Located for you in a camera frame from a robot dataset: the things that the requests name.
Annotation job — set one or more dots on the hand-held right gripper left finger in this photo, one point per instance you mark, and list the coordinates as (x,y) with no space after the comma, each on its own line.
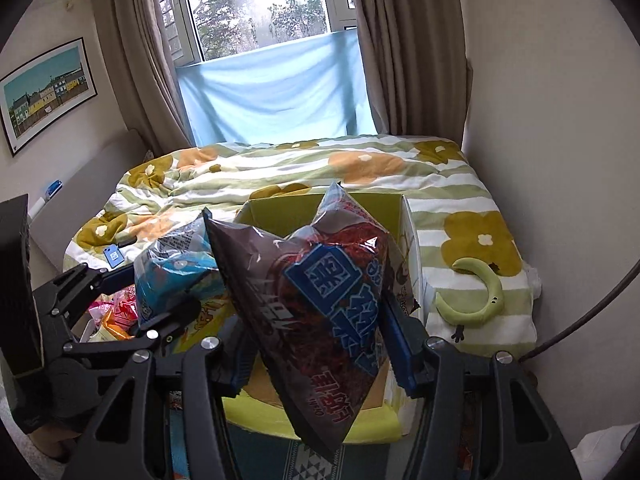
(242,365)

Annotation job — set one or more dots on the white framed window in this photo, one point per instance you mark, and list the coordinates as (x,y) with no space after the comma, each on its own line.
(255,5)

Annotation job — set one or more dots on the framed houses picture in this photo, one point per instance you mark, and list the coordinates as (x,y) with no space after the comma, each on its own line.
(47,90)

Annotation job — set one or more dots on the green crescent plush toy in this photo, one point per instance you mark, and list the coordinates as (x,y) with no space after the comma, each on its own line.
(492,285)

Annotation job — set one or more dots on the beige curtain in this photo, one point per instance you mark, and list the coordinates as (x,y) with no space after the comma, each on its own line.
(410,50)
(145,60)

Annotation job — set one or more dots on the floral striped blanket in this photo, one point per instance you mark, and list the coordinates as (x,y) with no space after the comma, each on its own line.
(350,180)

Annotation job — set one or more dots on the large dark red snack bag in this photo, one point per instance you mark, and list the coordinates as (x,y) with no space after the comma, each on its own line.
(310,310)

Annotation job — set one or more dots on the pile of snack packets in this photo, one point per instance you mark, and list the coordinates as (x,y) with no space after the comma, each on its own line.
(122,307)

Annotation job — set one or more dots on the blue tag card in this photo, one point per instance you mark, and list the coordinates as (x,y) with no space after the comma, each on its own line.
(114,256)

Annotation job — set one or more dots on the person's left forearm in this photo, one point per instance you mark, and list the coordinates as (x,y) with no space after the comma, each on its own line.
(50,442)

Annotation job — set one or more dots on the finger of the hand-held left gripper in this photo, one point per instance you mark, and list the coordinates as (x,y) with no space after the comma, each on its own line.
(117,276)
(167,322)

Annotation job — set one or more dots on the light blue window cloth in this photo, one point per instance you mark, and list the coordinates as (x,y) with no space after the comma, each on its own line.
(275,90)

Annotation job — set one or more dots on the yellow-green cardboard box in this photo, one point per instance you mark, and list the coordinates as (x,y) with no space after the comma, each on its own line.
(280,215)

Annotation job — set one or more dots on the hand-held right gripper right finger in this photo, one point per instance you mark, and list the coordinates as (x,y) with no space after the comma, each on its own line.
(400,345)

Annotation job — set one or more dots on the white fluffy cloth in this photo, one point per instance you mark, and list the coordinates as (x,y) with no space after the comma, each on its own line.
(600,452)

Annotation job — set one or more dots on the beige bed headboard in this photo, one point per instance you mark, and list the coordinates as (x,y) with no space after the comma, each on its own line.
(75,185)

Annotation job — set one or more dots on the blue and white holder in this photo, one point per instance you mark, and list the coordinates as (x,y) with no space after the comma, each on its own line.
(52,188)

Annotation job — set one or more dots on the blue snack bag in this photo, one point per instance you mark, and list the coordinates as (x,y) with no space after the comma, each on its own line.
(170,270)

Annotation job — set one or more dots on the small black device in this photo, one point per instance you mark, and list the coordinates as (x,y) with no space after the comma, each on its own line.
(127,242)

